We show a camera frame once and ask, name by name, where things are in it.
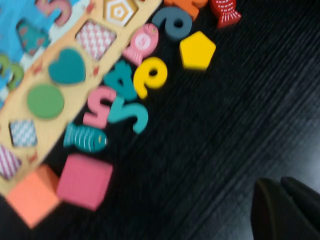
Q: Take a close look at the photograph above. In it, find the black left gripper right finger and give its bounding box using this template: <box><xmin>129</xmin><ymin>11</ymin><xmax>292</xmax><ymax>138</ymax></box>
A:
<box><xmin>279</xmin><ymin>176</ymin><xmax>320</xmax><ymax>222</ymax></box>

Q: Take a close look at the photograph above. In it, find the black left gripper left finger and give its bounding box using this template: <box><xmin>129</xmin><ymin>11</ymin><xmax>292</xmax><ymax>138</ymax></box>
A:
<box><xmin>251</xmin><ymin>177</ymin><xmax>320</xmax><ymax>240</ymax></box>

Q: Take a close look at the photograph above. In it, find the yellow pentagon piece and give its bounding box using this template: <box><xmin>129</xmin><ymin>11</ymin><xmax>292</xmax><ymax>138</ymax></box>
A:
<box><xmin>179</xmin><ymin>30</ymin><xmax>217</xmax><ymax>71</ymax></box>

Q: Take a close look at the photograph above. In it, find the teal number two piece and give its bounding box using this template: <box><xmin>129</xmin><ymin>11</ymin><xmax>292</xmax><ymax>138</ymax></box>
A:
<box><xmin>107</xmin><ymin>102</ymin><xmax>149</xmax><ymax>135</ymax></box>

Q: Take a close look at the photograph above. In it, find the yellow number nine piece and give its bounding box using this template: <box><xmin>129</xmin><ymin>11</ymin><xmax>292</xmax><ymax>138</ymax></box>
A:
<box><xmin>133</xmin><ymin>56</ymin><xmax>168</xmax><ymax>100</ymax></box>

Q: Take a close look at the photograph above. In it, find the pink number five piece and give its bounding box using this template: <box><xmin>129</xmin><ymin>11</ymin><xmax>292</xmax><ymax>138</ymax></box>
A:
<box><xmin>82</xmin><ymin>86</ymin><xmax>118</xmax><ymax>130</ymax></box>

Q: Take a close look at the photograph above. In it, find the teal number four piece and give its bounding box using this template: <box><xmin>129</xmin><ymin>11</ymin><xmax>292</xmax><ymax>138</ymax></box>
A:
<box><xmin>103</xmin><ymin>59</ymin><xmax>138</xmax><ymax>102</ymax></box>

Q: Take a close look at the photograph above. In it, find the orange number ten piece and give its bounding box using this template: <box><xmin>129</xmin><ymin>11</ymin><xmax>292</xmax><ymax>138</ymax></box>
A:
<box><xmin>163</xmin><ymin>0</ymin><xmax>208</xmax><ymax>21</ymax></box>

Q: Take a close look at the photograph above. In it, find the grey-blue number six piece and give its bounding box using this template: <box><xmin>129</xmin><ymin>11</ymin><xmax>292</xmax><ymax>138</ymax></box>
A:
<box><xmin>152</xmin><ymin>6</ymin><xmax>193</xmax><ymax>42</ymax></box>

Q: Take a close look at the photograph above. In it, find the colourful wooden puzzle board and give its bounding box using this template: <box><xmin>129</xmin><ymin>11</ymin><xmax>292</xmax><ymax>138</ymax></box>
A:
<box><xmin>0</xmin><ymin>0</ymin><xmax>163</xmax><ymax>198</ymax></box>

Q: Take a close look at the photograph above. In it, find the teal heart piece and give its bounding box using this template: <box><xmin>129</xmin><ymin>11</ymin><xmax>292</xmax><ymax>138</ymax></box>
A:
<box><xmin>47</xmin><ymin>47</ymin><xmax>87</xmax><ymax>86</ymax></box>

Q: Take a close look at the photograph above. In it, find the green circle piece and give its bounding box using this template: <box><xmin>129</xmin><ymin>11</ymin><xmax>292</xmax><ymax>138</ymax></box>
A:
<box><xmin>26</xmin><ymin>83</ymin><xmax>65</xmax><ymax>120</ymax></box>

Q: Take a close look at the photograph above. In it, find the magenta wooden cube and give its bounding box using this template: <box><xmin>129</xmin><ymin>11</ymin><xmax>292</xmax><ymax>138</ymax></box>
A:
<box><xmin>56</xmin><ymin>153</ymin><xmax>114</xmax><ymax>211</ymax></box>

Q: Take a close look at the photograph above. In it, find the red wooden fish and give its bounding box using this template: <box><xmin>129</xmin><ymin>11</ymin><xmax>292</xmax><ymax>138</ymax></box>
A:
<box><xmin>209</xmin><ymin>0</ymin><xmax>242</xmax><ymax>29</ymax></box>

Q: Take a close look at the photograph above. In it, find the teal wooden fish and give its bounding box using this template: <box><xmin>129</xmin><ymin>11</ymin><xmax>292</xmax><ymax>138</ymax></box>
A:
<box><xmin>62</xmin><ymin>122</ymin><xmax>109</xmax><ymax>154</ymax></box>

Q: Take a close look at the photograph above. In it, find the pink wooden fish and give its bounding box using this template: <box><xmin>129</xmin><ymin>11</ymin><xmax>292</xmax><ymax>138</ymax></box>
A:
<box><xmin>121</xmin><ymin>22</ymin><xmax>160</xmax><ymax>66</ymax></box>

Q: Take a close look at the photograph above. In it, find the orange wooden cube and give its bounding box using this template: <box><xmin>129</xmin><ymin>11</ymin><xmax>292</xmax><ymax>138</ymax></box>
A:
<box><xmin>5</xmin><ymin>164</ymin><xmax>62</xmax><ymax>230</ymax></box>

